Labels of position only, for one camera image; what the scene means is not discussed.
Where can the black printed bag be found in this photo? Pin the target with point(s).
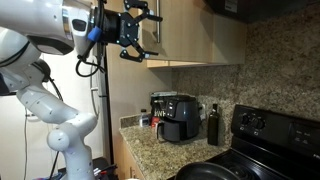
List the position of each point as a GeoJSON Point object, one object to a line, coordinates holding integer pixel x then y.
{"type": "Point", "coordinates": [158, 106]}

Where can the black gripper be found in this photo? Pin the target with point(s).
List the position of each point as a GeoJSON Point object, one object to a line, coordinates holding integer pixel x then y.
{"type": "Point", "coordinates": [121, 28]}

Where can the white wall outlet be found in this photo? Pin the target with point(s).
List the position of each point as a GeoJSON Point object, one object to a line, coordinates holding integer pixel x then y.
{"type": "Point", "coordinates": [202, 111]}

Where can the wooden wall cabinet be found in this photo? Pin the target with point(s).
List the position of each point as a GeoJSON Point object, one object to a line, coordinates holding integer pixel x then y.
{"type": "Point", "coordinates": [230, 43]}

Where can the black electric stove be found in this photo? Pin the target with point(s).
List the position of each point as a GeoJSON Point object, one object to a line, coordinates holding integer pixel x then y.
{"type": "Point", "coordinates": [276, 150]}

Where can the red snack packet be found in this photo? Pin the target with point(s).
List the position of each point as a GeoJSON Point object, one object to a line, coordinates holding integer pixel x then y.
{"type": "Point", "coordinates": [154, 122]}

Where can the small white labelled bottle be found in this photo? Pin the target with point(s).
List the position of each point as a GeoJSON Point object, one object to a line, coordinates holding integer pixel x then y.
{"type": "Point", "coordinates": [144, 119]}

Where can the wooden cabinet door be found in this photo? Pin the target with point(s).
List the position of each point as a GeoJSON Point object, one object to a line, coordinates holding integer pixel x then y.
{"type": "Point", "coordinates": [186, 30]}

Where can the white refrigerator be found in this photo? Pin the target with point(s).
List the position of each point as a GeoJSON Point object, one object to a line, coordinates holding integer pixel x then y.
{"type": "Point", "coordinates": [100, 110]}

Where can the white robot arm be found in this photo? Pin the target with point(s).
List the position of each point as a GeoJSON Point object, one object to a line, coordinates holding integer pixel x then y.
{"type": "Point", "coordinates": [50, 110]}

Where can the wooden base cabinet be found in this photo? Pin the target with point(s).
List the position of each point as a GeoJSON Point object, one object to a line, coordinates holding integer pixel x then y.
{"type": "Point", "coordinates": [125, 160]}

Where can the black stove knob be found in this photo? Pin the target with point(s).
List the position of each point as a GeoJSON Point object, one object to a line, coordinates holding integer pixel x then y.
{"type": "Point", "coordinates": [259, 123]}
{"type": "Point", "coordinates": [245, 119]}

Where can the dark glass oil bottle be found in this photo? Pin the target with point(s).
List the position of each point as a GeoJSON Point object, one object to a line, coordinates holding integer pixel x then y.
{"type": "Point", "coordinates": [213, 128]}

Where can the black range hood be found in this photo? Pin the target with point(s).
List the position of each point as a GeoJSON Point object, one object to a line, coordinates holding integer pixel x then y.
{"type": "Point", "coordinates": [260, 10]}

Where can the dark grey air fryer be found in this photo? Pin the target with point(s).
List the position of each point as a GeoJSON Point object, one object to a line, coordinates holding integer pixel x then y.
{"type": "Point", "coordinates": [181, 120]}

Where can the black frying pan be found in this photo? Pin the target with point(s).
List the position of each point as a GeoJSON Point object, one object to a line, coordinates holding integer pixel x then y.
{"type": "Point", "coordinates": [203, 171]}

